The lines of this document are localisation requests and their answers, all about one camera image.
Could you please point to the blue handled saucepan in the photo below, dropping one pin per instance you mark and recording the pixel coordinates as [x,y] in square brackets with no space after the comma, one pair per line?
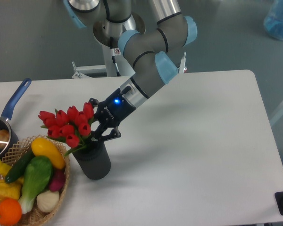
[7,113]

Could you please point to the red tulip bouquet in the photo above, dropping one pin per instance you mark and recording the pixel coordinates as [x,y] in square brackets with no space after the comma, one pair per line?
[71,127]

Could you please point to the yellow squash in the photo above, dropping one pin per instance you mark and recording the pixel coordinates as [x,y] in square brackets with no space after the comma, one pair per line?
[43,147]

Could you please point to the orange fruit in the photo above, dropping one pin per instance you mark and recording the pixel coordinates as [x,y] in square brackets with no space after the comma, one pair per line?
[10,212]

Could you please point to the yellow bell pepper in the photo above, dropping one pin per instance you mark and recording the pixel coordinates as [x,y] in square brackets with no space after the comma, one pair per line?
[11,190]

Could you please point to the white garlic bulb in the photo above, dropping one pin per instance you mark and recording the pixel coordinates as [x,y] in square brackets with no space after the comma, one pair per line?
[47,201]

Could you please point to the dark grey ribbed vase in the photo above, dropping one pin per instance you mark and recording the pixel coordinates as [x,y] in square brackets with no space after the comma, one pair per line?
[94,160]

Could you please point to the yellow banana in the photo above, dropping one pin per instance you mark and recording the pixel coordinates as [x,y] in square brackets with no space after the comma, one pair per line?
[4,168]

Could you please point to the black robotic gripper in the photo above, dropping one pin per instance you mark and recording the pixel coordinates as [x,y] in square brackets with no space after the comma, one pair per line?
[110,112]

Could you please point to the purple red radish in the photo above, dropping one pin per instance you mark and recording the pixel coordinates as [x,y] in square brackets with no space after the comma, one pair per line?
[57,181]

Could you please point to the brown bread roll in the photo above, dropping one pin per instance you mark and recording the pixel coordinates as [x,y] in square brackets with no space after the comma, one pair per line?
[4,138]

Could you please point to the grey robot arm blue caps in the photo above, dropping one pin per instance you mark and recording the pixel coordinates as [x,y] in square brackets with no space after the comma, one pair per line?
[146,53]

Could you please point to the dark green cucumber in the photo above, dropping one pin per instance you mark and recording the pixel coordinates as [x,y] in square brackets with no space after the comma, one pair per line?
[19,167]

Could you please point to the green bok choy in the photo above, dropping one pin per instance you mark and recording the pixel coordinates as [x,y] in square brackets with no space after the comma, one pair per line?
[36,177]

